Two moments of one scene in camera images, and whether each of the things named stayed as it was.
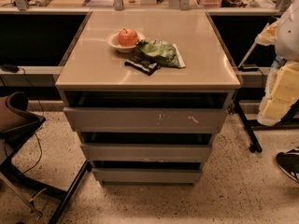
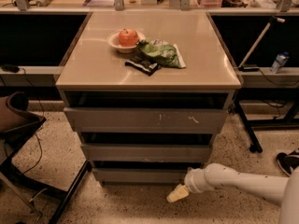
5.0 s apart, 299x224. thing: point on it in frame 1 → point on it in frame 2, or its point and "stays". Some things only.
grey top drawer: [145, 120] stays
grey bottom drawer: [147, 175] stays
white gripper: [288, 36] → [191, 181]
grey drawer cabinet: [147, 91] stays
